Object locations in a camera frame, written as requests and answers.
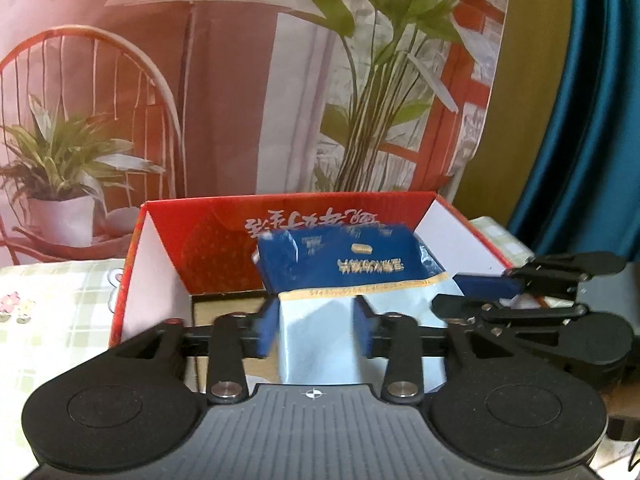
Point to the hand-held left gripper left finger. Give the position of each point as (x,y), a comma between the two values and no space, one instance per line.
(266,331)

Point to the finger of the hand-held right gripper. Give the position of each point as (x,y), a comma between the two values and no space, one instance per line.
(505,311)
(487,285)

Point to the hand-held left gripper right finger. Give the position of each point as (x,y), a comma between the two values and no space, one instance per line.
(363,331)

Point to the blue and silver packet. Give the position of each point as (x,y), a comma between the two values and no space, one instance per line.
(350,260)

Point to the red strawberry print cardboard box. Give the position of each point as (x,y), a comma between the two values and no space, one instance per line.
(210,240)

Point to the teal curtain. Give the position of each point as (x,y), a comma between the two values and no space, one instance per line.
(590,135)

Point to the checked floral tablecloth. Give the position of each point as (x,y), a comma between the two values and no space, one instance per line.
(50,340)

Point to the plant print wall poster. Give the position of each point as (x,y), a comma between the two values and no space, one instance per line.
(225,85)

